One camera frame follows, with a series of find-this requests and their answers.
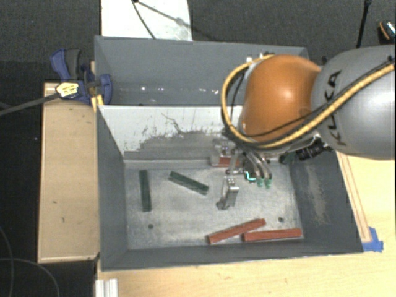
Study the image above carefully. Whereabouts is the dark green flat block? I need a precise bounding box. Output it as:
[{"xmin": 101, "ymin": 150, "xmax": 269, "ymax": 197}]
[
  {"xmin": 138, "ymin": 169, "xmax": 153, "ymax": 213},
  {"xmin": 168, "ymin": 170, "xmax": 210, "ymax": 197}
]

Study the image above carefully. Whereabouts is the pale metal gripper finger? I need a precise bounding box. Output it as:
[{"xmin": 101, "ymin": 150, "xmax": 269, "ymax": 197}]
[
  {"xmin": 215, "ymin": 176, "xmax": 241, "ymax": 210},
  {"xmin": 210, "ymin": 144, "xmax": 236, "ymax": 168}
]

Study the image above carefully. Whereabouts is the grey metal bin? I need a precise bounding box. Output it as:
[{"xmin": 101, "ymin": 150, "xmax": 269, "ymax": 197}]
[{"xmin": 93, "ymin": 35, "xmax": 364, "ymax": 272}]

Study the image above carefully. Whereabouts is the pale wood flat board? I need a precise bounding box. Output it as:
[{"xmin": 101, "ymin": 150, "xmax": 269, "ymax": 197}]
[{"xmin": 37, "ymin": 82, "xmax": 101, "ymax": 264}]

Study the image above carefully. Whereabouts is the red-brown flat block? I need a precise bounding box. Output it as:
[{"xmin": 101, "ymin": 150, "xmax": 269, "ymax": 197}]
[
  {"xmin": 218, "ymin": 156, "xmax": 243, "ymax": 167},
  {"xmin": 241, "ymin": 228, "xmax": 303, "ymax": 243},
  {"xmin": 206, "ymin": 218, "xmax": 267, "ymax": 246}
]

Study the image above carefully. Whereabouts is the black cylinder on white bracket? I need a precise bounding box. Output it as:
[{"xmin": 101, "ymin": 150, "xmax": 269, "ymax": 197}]
[{"xmin": 279, "ymin": 141, "xmax": 334, "ymax": 166}]

